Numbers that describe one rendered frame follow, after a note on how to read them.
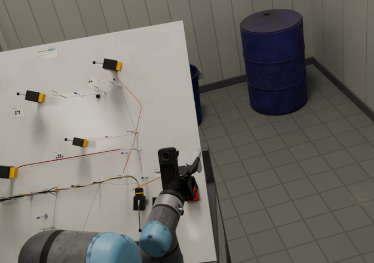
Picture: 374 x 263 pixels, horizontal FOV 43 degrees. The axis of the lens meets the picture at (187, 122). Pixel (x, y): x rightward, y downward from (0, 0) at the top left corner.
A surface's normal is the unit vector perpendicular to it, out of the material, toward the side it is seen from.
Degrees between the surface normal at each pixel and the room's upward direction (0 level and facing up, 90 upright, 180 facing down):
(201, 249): 52
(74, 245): 5
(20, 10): 90
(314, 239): 0
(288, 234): 0
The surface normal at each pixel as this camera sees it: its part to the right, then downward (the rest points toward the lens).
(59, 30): 0.19, 0.50
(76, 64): -0.12, -0.08
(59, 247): -0.25, -0.65
